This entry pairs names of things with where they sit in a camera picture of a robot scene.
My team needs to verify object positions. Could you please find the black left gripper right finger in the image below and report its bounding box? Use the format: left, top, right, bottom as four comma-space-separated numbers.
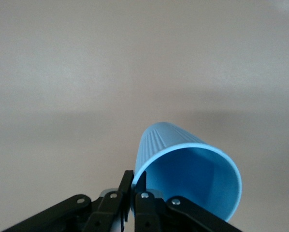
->
133, 170, 244, 232

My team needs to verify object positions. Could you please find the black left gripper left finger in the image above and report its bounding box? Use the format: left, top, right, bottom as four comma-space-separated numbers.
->
1, 170, 135, 232

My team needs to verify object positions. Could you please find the blue ribbed plastic cup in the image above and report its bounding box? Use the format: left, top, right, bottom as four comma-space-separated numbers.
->
131, 121, 243, 223

